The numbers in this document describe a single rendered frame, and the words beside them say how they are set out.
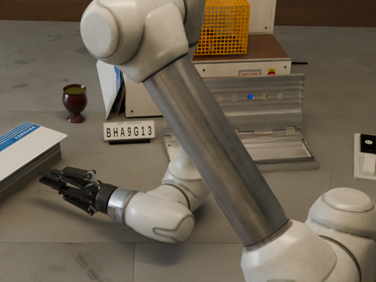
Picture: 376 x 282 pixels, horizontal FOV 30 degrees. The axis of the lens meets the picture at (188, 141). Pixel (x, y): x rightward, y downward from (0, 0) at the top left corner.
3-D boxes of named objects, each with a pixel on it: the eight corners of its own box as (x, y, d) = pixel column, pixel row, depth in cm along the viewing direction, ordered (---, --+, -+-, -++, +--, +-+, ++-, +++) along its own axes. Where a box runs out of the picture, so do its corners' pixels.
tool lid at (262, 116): (164, 80, 211) (163, 78, 213) (165, 139, 217) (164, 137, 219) (305, 74, 218) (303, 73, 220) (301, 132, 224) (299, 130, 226)
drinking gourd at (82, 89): (60, 115, 234) (58, 85, 228) (84, 111, 237) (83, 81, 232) (67, 127, 227) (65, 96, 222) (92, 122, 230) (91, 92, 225)
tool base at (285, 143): (173, 178, 204) (173, 167, 202) (163, 141, 221) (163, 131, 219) (318, 169, 211) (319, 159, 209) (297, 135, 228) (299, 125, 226)
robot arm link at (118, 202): (124, 233, 173) (104, 225, 176) (144, 214, 180) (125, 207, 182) (123, 202, 168) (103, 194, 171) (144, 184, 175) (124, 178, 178)
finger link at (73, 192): (100, 192, 181) (102, 197, 181) (67, 183, 186) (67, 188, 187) (92, 199, 178) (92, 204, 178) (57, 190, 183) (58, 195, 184)
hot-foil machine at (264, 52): (125, 120, 233) (123, 10, 214) (116, 69, 267) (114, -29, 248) (341, 109, 245) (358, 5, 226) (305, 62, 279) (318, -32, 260)
